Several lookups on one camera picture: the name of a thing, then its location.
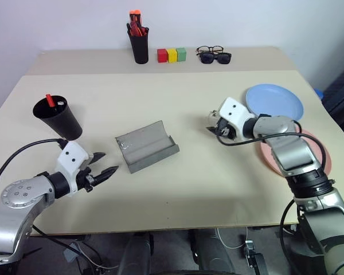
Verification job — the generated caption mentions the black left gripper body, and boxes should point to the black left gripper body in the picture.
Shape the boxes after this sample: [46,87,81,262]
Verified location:
[75,165,100,194]

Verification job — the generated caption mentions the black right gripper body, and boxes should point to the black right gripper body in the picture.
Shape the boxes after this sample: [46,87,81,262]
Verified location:
[216,117,237,142]

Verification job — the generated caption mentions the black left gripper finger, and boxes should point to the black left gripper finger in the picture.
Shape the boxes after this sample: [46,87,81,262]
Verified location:
[88,152,107,166]
[93,165,120,186]

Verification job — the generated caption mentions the wide black plastic cup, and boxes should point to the wide black plastic cup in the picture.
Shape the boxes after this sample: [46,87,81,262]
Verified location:
[32,96,84,142]

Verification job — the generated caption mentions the tall black pen cup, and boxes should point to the tall black pen cup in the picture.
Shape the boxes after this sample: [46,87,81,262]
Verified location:
[128,26,150,65]

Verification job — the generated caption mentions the dark black case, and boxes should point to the dark black case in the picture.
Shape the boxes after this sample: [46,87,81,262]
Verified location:
[322,64,344,127]

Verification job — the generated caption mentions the grey metal tray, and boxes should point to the grey metal tray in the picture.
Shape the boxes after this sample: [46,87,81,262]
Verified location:
[115,120,180,174]

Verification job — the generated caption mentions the blue plate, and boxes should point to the blue plate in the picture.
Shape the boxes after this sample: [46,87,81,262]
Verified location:
[245,83,305,122]

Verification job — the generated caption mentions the black sunglasses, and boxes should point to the black sunglasses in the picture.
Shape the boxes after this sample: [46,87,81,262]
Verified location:
[199,52,233,65]

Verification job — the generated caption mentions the grey floor plug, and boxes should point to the grey floor plug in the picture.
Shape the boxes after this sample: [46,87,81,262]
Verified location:
[64,242,83,262]

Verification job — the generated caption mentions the yellow wooden block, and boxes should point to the yellow wooden block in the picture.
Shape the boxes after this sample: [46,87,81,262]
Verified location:
[166,48,178,64]

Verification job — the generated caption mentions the red wooden block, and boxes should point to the red wooden block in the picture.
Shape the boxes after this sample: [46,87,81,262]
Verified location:
[157,48,169,64]

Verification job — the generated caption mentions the dark rounded shape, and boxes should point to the dark rounded shape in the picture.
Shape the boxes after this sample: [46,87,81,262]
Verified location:
[118,231,155,275]
[188,228,233,275]

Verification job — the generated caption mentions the pink plate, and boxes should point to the pink plate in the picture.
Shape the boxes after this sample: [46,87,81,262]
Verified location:
[259,128,333,176]

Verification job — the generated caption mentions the black table clamp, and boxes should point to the black table clamp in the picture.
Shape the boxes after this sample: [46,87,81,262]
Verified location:
[243,234,267,275]

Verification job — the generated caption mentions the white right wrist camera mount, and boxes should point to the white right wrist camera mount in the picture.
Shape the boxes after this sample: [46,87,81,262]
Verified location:
[218,97,257,142]

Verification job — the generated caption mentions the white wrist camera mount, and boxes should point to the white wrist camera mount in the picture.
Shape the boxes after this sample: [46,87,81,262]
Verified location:
[56,141,90,198]
[218,97,257,142]

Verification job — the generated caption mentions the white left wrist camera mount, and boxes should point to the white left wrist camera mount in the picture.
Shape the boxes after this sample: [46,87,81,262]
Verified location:
[56,141,90,198]

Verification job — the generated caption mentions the brown frame glasses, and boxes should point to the brown frame glasses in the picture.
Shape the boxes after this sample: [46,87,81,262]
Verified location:
[196,45,225,56]

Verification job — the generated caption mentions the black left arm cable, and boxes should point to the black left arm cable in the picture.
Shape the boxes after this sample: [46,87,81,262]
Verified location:
[0,138,69,201]

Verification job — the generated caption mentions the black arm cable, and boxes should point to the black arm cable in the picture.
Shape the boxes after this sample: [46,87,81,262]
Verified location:
[217,120,327,172]
[0,138,69,201]

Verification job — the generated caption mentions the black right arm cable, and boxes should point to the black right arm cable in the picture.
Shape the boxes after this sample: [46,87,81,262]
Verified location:
[217,120,327,172]

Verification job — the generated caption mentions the white floor cable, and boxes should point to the white floor cable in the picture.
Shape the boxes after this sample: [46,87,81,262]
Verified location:
[216,227,249,250]

